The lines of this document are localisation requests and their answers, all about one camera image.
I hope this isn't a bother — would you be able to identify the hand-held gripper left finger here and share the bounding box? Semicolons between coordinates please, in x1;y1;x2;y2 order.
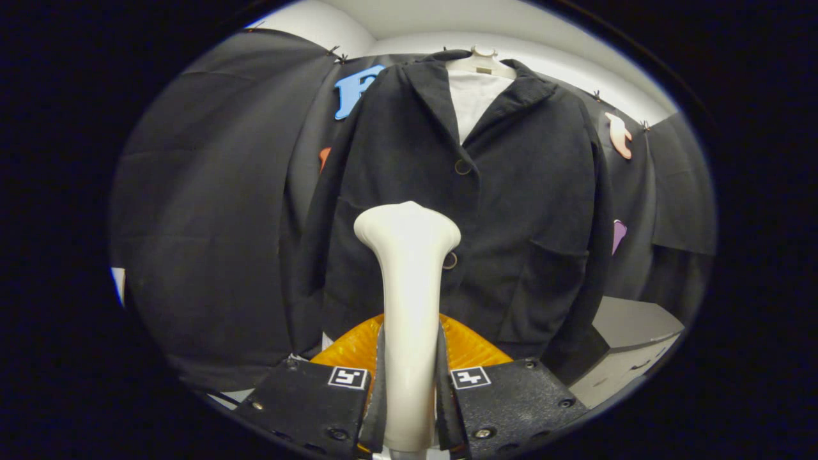
233;313;387;457

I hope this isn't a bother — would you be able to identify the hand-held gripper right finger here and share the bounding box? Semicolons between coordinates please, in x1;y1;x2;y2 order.
436;313;589;457

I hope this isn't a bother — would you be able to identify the white garment steamer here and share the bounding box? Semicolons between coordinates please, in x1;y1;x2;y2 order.
353;201;462;460

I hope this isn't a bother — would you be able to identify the black suit jacket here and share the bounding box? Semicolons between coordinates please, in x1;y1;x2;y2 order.
284;50;614;384

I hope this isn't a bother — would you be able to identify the white shirt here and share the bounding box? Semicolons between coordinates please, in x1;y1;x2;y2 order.
446;67;516;146

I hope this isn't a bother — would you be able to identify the white clothes hanger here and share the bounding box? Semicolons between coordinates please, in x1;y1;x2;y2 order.
445;45;517;81

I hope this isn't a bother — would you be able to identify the grey cabinet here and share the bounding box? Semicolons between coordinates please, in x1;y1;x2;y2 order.
569;296;686;410

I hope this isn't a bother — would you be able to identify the black backdrop cloth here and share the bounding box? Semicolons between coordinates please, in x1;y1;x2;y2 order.
109;29;716;394

